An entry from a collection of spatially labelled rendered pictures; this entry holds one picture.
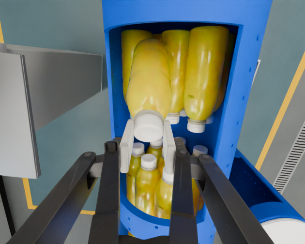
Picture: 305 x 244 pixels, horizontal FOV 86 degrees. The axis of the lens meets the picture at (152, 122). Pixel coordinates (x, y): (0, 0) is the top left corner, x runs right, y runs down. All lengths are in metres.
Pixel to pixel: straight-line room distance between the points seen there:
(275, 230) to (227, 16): 0.76
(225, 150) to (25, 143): 0.55
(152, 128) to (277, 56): 1.64
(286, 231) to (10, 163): 0.99
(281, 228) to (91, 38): 1.59
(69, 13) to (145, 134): 1.47
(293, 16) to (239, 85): 1.58
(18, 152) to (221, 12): 0.62
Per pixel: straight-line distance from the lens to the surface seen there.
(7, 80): 0.58
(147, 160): 0.41
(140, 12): 0.24
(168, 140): 0.16
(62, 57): 0.91
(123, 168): 0.16
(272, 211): 0.83
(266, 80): 1.76
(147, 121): 0.20
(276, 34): 1.76
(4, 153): 0.68
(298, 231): 0.90
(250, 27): 0.27
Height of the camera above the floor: 1.45
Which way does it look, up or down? 69 degrees down
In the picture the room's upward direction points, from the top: 180 degrees clockwise
